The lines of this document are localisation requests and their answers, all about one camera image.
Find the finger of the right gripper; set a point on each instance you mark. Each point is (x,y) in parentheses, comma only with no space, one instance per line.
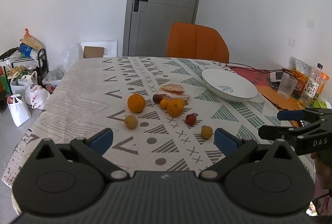
(275,132)
(290,115)

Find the peeled pomelo pieces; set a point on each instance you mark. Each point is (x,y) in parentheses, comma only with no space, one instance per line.
(174,91)

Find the red orange cartoon mat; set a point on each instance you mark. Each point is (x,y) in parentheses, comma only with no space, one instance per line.
(264,107)

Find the clear drink bottle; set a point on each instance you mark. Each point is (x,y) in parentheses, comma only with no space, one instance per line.
(311,87)

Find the black storage rack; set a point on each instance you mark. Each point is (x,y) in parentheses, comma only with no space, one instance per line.
(42,69)

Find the white paper bag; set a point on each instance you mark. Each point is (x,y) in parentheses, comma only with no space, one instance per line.
(18,109)

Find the patterned white tablecloth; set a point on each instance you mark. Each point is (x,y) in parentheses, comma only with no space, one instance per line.
(93,96)

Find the white ceramic plate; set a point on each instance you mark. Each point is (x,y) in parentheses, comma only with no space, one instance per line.
(228,85)

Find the orange chair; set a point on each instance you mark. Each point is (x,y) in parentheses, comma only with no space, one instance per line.
(193,41)

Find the white red plastic bag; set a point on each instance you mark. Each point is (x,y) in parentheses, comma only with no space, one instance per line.
(36,96)

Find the large orange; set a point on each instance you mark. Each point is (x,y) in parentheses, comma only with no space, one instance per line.
(175,107)
(136,103)

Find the black door handle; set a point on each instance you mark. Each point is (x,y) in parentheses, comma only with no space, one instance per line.
(137,4)

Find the snack bag yellow white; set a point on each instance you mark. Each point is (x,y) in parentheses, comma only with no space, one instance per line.
(303,70)

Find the clear plastic cup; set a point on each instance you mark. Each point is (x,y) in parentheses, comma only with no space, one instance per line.
(287,85)

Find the small mandarin orange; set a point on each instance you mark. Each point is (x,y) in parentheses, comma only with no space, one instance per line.
(163,104)

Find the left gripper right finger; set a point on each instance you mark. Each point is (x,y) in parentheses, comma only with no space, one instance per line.
(236,151)

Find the yellow round fruit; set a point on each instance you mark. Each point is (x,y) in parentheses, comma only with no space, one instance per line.
(206,132)
(131,122)

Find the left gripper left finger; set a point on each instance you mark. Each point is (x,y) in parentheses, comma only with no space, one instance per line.
(90,151)

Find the brown cardboard box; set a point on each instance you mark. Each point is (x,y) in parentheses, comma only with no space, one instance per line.
(93,52)

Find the white foam packaging board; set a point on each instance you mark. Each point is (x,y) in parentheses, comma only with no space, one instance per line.
(110,47)

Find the person's right hand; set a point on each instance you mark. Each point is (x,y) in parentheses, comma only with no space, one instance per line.
(322,198)

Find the dark red plum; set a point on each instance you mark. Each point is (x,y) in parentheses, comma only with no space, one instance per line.
(157,98)

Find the small red apple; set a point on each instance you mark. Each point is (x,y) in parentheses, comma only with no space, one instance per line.
(191,119)

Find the white power adapter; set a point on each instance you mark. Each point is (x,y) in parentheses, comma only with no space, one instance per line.
(276,76)

